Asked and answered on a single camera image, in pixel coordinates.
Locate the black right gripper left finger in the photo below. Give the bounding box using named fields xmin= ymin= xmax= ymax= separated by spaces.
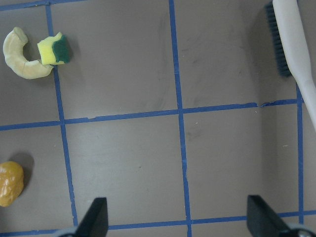
xmin=75 ymin=197 xmax=108 ymax=237

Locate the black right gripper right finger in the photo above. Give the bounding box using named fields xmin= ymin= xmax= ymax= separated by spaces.
xmin=246 ymin=195 xmax=294 ymax=237

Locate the white hand brush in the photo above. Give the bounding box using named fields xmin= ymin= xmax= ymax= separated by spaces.
xmin=265 ymin=0 xmax=316 ymax=126

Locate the yellow green sponge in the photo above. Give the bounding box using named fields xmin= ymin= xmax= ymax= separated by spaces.
xmin=37 ymin=32 xmax=70 ymax=65

